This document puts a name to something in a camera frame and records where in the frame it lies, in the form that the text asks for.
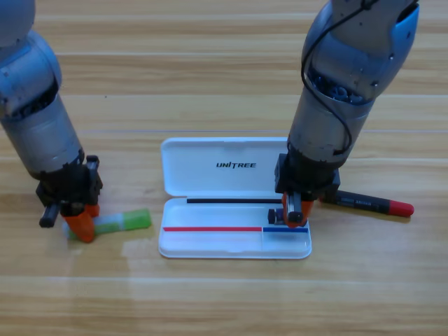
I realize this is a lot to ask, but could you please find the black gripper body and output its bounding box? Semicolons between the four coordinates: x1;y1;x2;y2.
36;155;104;228
274;153;342;222

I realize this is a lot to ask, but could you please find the green translucent highlighter pen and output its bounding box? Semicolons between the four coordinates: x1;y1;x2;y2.
62;209;153;241

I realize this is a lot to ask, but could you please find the black red marker pen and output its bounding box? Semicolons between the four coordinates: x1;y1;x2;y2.
318;190;415;218

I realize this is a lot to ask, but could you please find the white Unitree pencil case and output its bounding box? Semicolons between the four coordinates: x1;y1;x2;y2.
157;136;312;260

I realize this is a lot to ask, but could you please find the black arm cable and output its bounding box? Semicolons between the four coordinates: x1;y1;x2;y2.
300;0;382;157

